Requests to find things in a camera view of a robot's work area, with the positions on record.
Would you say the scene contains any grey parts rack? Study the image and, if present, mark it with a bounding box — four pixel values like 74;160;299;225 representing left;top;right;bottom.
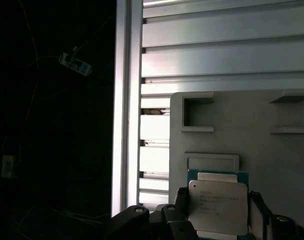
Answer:
168;91;304;240

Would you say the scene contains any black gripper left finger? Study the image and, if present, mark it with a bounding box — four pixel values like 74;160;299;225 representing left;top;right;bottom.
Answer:
109;186;199;240

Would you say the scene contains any silver CPU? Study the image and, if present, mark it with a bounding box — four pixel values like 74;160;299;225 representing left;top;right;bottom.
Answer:
186;168;250;236

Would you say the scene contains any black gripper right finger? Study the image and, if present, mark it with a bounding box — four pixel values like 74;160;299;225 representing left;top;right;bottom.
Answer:
249;190;304;240

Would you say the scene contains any white blue power strip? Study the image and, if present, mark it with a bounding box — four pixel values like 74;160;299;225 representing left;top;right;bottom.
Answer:
58;51;93;76

